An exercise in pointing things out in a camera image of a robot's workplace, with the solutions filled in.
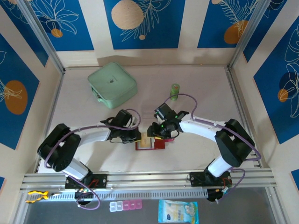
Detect mint green zip pouch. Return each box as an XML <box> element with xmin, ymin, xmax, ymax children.
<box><xmin>87</xmin><ymin>62</ymin><xmax>138</xmax><ymax>110</ymax></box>

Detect white pill box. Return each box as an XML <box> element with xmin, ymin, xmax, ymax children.
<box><xmin>109</xmin><ymin>200</ymin><xmax>124</xmax><ymax>212</ymax></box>

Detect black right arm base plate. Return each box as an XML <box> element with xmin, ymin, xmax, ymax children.
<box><xmin>189</xmin><ymin>171</ymin><xmax>233</xmax><ymax>187</ymax></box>

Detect red leather card holder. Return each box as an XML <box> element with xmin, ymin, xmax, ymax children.
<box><xmin>135</xmin><ymin>136</ymin><xmax>175</xmax><ymax>152</ymax></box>

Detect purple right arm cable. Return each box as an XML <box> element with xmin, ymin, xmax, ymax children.
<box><xmin>163</xmin><ymin>93</ymin><xmax>262</xmax><ymax>203</ymax></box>

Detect aluminium table side rail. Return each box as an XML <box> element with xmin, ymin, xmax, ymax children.
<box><xmin>226</xmin><ymin>67</ymin><xmax>262</xmax><ymax>168</ymax></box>
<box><xmin>35</xmin><ymin>69</ymin><xmax>66</xmax><ymax>174</ymax></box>

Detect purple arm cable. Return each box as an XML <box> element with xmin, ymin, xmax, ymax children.
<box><xmin>44</xmin><ymin>108</ymin><xmax>142</xmax><ymax>210</ymax></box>
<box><xmin>163</xmin><ymin>93</ymin><xmax>262</xmax><ymax>203</ymax></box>

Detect pink pill box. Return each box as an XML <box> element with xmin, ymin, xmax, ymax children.
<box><xmin>122</xmin><ymin>199</ymin><xmax>143</xmax><ymax>211</ymax></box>

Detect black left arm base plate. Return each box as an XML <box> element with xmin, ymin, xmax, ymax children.
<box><xmin>64</xmin><ymin>174</ymin><xmax>108</xmax><ymax>189</ymax></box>

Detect yellow black pliers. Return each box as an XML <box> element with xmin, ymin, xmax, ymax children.
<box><xmin>25</xmin><ymin>190</ymin><xmax>63</xmax><ymax>204</ymax></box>

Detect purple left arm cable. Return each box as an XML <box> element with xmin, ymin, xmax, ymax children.
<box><xmin>44</xmin><ymin>108</ymin><xmax>142</xmax><ymax>210</ymax></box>

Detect black connector board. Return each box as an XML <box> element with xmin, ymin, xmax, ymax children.
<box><xmin>74</xmin><ymin>188</ymin><xmax>96</xmax><ymax>203</ymax></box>
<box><xmin>206</xmin><ymin>188</ymin><xmax>232</xmax><ymax>204</ymax></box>

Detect grey slotted cable duct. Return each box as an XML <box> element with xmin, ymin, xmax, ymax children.
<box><xmin>48</xmin><ymin>189</ymin><xmax>208</xmax><ymax>202</ymax></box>

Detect aluminium frame post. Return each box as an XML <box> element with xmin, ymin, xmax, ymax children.
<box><xmin>228</xmin><ymin>0</ymin><xmax>271</xmax><ymax>70</ymax></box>
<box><xmin>17</xmin><ymin>0</ymin><xmax>66</xmax><ymax>74</ymax></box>

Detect blue wet wipes packet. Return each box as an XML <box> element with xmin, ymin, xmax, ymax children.
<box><xmin>158</xmin><ymin>199</ymin><xmax>199</xmax><ymax>224</ymax></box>

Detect small green can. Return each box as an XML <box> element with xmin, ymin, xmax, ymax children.
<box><xmin>170</xmin><ymin>83</ymin><xmax>180</xmax><ymax>101</ymax></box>

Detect aluminium front rail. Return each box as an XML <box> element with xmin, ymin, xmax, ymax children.
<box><xmin>20</xmin><ymin>168</ymin><xmax>278</xmax><ymax>192</ymax></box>

